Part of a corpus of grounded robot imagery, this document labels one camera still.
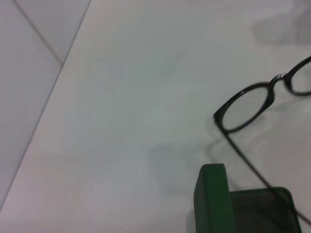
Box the green glasses case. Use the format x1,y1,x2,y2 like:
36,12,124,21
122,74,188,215
193,163,303,233

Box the black glasses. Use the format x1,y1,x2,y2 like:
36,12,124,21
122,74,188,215
213,56,311,225

